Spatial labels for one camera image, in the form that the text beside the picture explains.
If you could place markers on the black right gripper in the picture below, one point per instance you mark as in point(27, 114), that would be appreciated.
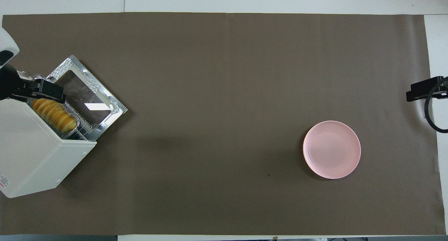
point(444, 87)

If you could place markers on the golden ridged bread loaf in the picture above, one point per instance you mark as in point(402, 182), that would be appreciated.
point(52, 115)

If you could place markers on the pink round plate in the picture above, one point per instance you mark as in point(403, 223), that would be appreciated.
point(331, 150)

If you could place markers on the cream white toaster oven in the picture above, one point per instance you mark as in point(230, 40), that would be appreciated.
point(31, 157)

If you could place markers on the silver framed glass oven door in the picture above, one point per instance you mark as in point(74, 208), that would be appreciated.
point(105, 101)

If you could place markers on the red white oven sticker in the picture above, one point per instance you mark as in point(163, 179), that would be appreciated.
point(3, 183)

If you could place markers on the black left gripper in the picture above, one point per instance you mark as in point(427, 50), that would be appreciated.
point(8, 83)

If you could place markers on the brown table mat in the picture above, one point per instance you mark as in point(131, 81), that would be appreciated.
point(210, 94)

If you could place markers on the aluminium foil baking tray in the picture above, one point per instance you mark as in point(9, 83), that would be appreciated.
point(77, 123)

